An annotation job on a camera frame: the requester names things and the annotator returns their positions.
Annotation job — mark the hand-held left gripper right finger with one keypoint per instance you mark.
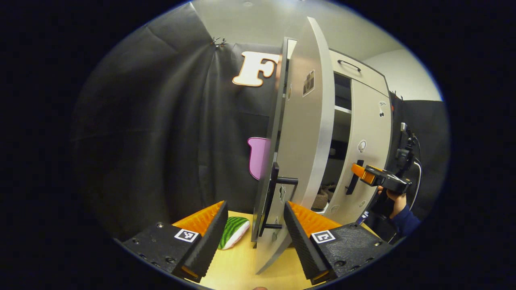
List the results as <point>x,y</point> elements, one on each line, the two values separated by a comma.
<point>302,243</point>

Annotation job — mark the white shoe cabinet door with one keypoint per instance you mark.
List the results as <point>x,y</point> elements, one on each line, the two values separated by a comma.
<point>371,121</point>
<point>306,133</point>

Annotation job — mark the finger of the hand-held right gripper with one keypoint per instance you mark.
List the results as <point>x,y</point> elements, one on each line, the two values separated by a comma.
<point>383,179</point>

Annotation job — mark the white shoe cabinet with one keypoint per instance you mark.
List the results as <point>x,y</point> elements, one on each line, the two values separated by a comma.
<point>340,121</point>

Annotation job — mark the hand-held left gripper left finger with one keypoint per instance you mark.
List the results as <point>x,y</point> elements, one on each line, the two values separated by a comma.
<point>211,243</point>

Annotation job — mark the green striped plush toy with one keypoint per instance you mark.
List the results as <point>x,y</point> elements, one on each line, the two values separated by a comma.
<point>234,231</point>

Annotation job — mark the black binder clip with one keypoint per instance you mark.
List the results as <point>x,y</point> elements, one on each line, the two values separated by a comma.
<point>215,41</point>
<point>397,96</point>
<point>222,42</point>

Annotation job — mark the white cabinet drawer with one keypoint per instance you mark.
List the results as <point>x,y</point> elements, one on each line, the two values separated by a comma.
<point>371,78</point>

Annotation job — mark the brown fuzzy shoe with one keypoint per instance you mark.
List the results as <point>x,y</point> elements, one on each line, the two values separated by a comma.
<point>321,198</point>

